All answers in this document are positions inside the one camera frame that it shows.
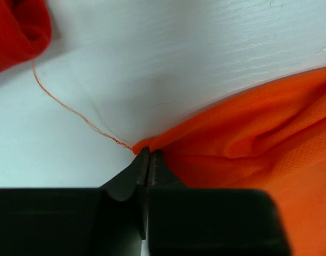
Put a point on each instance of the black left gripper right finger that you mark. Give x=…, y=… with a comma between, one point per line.
x=203, y=221

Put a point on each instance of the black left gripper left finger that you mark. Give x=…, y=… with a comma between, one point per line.
x=107, y=220

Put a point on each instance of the orange t shirt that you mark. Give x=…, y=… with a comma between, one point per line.
x=270, y=137

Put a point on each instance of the red t shirt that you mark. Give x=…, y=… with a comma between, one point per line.
x=25, y=31

